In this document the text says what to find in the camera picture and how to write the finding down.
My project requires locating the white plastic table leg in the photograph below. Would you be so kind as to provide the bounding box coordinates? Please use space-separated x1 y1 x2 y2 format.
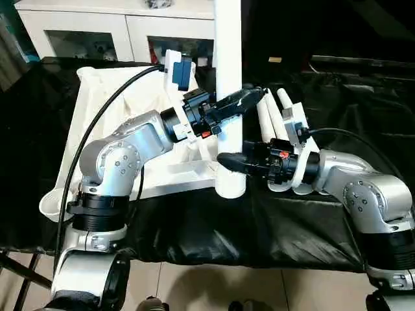
214 0 248 199
256 97 292 195
265 91 313 195
277 88 300 128

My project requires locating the white plastic table top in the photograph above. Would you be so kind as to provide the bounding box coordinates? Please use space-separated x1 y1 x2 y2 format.
39 65 225 225

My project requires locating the black work mat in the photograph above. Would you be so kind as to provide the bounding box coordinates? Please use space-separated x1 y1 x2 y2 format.
0 57 415 273

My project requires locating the white glass-door cabinet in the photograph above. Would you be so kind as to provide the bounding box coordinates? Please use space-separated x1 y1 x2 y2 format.
14 0 218 67

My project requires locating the small grey bundle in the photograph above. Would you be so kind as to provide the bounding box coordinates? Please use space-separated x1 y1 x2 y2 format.
146 0 173 10

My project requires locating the dark robot right foot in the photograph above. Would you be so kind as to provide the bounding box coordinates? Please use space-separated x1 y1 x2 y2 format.
230 299 261 311

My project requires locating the dark robot foot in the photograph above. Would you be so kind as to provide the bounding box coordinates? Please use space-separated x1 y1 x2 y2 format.
230 299 261 311
139 297 170 311

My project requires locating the dark robot left foot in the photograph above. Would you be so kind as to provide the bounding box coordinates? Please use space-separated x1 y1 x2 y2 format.
139 297 170 311

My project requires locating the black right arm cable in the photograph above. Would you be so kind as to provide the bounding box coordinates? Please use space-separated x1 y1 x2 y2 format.
304 127 404 177

